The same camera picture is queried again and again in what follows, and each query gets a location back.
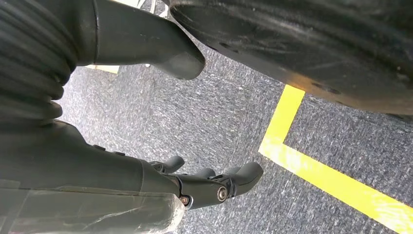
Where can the ribbed robot right arm sleeve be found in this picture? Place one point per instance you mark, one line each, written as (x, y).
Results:
(29, 58)

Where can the yellow floor strip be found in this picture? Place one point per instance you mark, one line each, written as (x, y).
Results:
(103, 69)

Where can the yellow floor tape corner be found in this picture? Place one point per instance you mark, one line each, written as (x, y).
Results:
(322, 177)

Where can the black robot body shell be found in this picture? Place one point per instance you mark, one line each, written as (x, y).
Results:
(306, 38)

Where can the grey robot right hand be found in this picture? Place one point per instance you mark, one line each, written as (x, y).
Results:
(80, 168)

